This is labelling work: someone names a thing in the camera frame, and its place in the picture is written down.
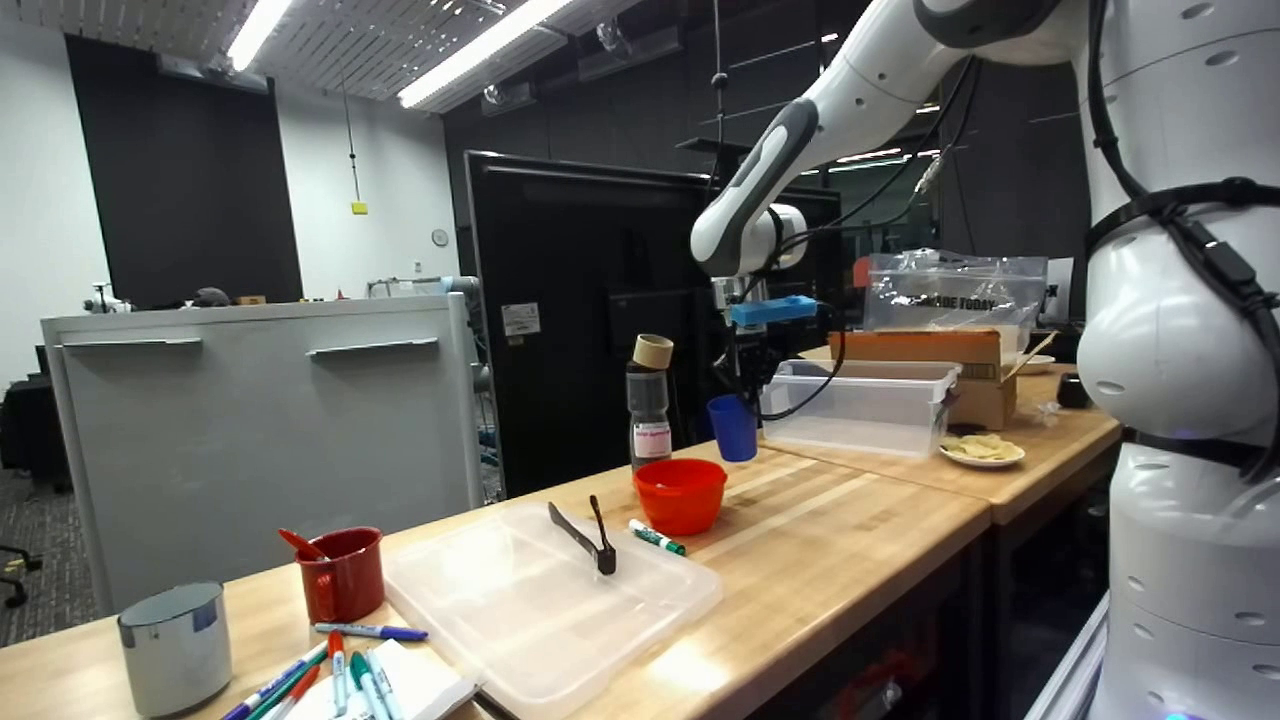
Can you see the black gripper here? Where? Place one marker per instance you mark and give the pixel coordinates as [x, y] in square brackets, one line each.
[760, 358]

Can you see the blue plastic cup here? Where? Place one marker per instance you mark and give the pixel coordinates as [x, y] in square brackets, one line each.
[735, 424]

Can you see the black tongs clamp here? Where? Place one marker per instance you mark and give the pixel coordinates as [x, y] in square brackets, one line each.
[594, 540]

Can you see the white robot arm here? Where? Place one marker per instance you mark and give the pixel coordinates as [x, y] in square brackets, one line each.
[1186, 335]

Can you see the beige paper cup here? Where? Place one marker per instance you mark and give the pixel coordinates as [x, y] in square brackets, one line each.
[1040, 390]

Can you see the red measuring cup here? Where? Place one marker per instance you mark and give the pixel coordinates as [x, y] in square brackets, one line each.
[347, 579]

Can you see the tall bottle with cork lid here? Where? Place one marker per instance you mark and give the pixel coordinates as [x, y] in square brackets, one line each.
[651, 394]

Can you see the red bowl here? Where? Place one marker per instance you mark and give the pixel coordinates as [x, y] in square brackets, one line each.
[681, 496]

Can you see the clear plastic storage bin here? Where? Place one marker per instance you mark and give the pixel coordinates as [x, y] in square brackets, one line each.
[883, 406]

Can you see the green capped white marker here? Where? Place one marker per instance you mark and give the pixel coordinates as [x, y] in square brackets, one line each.
[658, 536]

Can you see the large black panel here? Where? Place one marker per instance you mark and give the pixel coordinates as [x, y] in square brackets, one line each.
[560, 305]

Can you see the clear plastic bag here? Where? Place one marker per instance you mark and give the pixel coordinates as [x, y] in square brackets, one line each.
[962, 285]

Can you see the brown cardboard box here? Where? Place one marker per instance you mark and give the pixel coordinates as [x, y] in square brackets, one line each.
[982, 364]

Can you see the plate of chips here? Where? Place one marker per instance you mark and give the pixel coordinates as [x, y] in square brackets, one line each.
[982, 451]

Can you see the clear flat plastic lid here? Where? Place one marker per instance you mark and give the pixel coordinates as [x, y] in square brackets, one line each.
[545, 604]

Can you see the black vertical pole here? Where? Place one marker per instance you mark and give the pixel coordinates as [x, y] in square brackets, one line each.
[721, 80]

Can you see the long ceiling light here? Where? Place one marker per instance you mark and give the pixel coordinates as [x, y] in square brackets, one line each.
[483, 54]
[256, 29]

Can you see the purple marker pen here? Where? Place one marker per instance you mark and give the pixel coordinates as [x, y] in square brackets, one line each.
[383, 634]

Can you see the white notepad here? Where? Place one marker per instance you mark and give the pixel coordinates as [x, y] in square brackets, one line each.
[420, 683]

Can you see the green marker pen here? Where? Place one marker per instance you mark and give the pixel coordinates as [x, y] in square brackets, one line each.
[372, 687]

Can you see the grey cabinet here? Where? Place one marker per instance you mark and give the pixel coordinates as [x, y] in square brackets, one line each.
[255, 443]

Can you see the red marker pen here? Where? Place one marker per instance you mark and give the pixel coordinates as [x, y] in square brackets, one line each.
[318, 664]

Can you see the blue marker pen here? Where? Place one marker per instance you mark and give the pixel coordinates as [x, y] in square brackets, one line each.
[274, 687]

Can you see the grey tin can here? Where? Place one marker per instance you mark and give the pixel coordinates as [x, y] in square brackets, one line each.
[172, 649]

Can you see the black wall screen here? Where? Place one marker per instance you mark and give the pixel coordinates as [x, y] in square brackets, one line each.
[185, 175]

